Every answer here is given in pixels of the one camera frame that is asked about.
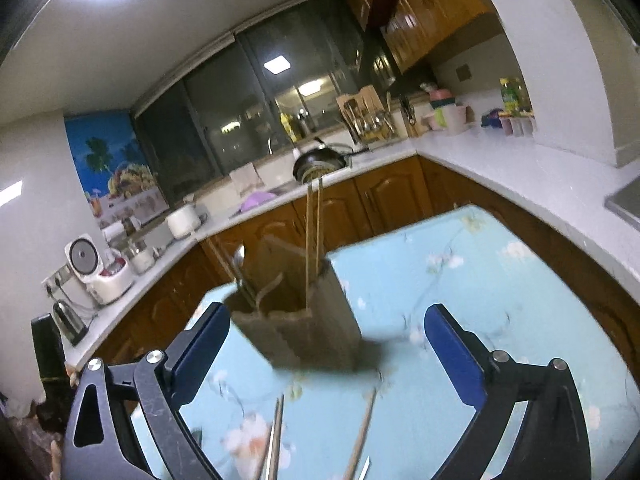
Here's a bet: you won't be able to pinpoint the wall socket strip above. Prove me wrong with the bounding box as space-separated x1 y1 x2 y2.
42 267 71 296

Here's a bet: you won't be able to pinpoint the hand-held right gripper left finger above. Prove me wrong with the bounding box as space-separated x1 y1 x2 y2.
61 301 232 480

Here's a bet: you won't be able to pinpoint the blue floral tablecloth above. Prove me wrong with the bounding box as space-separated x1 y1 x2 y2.
132 204 640 480

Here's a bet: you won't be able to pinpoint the white rice cooker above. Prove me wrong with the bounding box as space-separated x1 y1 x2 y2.
64 232 136 307

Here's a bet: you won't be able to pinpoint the utensil rack with cutting boards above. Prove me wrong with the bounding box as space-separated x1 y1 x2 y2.
336 86 401 144

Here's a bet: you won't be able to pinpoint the green bottle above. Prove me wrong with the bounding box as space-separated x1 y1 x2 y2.
500 77 531 114

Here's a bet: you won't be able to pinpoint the wooden upper cabinets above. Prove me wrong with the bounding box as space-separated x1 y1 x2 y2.
335 0 494 74

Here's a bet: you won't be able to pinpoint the tropical fruit wall poster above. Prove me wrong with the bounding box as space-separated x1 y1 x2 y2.
64 112 171 231

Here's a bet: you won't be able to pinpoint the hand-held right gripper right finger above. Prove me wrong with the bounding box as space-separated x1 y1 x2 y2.
423 303 587 480

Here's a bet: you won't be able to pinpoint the wooden cabinets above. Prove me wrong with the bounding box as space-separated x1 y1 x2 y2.
335 0 494 74
92 155 640 367

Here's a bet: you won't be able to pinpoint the wooden utensil holder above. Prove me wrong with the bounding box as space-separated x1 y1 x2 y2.
222 232 383 373

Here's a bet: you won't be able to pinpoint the wooden lower cabinets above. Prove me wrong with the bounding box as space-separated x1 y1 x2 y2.
92 155 640 367

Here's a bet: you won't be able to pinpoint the gas stove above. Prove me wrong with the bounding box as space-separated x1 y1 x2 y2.
605 182 640 232

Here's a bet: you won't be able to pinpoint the steel electric kettle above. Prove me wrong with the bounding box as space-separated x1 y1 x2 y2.
52 300 90 347

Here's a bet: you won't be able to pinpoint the row of seasoning containers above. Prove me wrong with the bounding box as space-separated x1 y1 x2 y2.
500 114 537 139

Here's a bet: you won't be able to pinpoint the metal spoon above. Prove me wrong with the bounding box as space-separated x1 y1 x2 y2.
232 244 252 302

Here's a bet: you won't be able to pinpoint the beige hanging towel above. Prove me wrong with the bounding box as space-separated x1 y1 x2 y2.
229 162 266 196

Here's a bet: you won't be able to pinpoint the black wok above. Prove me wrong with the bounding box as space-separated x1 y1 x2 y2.
292 137 349 181

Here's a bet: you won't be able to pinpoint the metal chopstick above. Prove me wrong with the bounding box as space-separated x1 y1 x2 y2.
268 394 286 480
255 400 279 480

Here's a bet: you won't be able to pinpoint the purple cloth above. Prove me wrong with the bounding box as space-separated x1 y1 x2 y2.
239 191 276 214

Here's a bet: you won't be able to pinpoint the knife block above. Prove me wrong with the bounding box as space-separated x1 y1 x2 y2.
400 95 421 137

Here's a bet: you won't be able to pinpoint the dark kitchen window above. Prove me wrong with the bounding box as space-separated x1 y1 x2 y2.
132 0 397 206

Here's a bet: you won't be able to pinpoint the small white container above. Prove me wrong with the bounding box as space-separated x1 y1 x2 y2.
127 246 156 275

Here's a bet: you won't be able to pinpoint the white slow cooker pot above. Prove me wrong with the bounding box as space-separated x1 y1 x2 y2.
165 203 202 241

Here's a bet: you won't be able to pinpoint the white countertop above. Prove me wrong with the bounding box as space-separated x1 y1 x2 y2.
62 125 640 363

